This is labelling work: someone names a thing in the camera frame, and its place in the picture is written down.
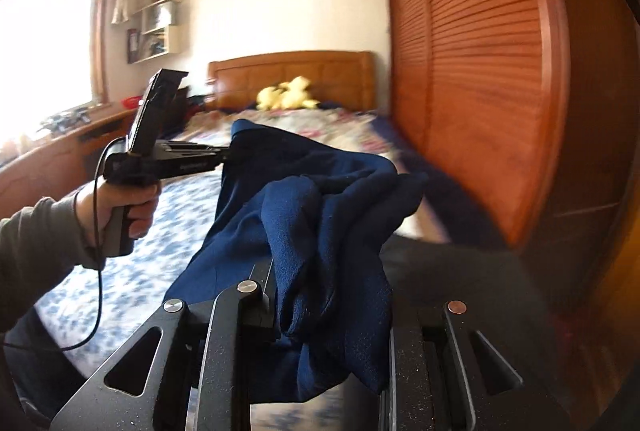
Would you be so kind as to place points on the pink floral quilt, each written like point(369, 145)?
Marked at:
point(320, 126)

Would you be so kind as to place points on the person's left forearm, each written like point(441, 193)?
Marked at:
point(35, 251)

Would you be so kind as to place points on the person's dark trousers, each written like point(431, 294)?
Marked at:
point(35, 381)

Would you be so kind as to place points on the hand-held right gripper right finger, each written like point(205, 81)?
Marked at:
point(407, 351)

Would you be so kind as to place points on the wooden louvred wardrobe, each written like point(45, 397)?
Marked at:
point(475, 61)

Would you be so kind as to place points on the wooden desk with cabinets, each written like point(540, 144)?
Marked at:
point(60, 151)

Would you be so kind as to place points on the wooden door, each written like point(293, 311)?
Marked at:
point(600, 161)

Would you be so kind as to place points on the navy blue suit jacket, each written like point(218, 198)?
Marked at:
point(310, 231)

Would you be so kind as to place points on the window with wooden frame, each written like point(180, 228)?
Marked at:
point(45, 51)

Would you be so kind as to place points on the bed with blue floral sheet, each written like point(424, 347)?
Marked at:
point(150, 231)

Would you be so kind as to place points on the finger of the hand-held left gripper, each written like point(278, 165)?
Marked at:
point(226, 159)

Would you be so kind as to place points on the wooden headboard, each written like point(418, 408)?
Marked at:
point(325, 71)

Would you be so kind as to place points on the person's left hand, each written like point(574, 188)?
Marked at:
point(92, 211)

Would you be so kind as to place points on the yellow plush toy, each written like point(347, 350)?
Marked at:
point(285, 96)

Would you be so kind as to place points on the black devices on desk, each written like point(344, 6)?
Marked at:
point(65, 120)

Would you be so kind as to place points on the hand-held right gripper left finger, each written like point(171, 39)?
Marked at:
point(265, 311)

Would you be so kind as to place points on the white wall shelf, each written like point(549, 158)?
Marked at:
point(160, 26)

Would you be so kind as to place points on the red bowl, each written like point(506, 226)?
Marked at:
point(132, 102)

